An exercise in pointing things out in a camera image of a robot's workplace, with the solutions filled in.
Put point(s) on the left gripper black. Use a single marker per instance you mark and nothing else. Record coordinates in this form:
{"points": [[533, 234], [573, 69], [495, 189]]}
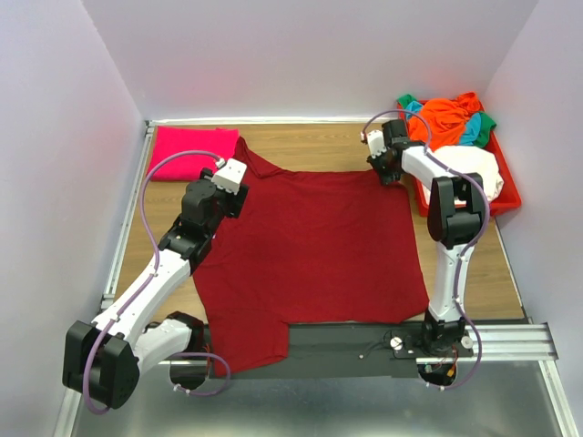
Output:
{"points": [[236, 200]]}

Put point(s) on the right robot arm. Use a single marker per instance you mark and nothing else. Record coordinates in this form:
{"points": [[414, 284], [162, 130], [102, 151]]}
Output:
{"points": [[457, 218]]}

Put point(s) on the red plastic bin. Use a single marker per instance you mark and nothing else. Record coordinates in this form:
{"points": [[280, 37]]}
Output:
{"points": [[509, 198]]}

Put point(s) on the white t shirt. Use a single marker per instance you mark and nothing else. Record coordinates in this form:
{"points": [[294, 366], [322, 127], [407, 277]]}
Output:
{"points": [[471, 159]]}

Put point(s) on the dark red t shirt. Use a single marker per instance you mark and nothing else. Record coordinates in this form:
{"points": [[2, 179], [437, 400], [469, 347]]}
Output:
{"points": [[308, 247]]}

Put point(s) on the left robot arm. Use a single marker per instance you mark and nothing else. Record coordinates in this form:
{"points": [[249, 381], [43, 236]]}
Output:
{"points": [[105, 358]]}

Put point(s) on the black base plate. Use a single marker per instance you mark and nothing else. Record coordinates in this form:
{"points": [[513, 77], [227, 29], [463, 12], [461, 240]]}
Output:
{"points": [[329, 350]]}

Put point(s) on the teal t shirt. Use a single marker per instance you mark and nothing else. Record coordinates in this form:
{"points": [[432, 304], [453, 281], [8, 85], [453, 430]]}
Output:
{"points": [[450, 138]]}

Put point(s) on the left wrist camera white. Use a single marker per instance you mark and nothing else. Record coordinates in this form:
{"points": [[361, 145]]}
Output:
{"points": [[229, 176]]}

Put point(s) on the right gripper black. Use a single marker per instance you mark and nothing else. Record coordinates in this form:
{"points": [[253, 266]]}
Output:
{"points": [[383, 178]]}

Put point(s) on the orange t shirt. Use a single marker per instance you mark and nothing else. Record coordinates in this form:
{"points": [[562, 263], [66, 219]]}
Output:
{"points": [[417, 129]]}

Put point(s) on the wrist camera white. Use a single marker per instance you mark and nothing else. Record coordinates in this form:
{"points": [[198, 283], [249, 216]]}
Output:
{"points": [[375, 142], [229, 176]]}

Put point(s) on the green t shirt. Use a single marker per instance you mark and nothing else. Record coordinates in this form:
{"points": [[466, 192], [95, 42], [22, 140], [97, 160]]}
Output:
{"points": [[487, 119]]}

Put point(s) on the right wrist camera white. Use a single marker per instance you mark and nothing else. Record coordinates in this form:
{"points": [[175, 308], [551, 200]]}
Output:
{"points": [[375, 142]]}

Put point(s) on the aluminium rail frame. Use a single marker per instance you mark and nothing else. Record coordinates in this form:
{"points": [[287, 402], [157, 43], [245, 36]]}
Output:
{"points": [[513, 393]]}

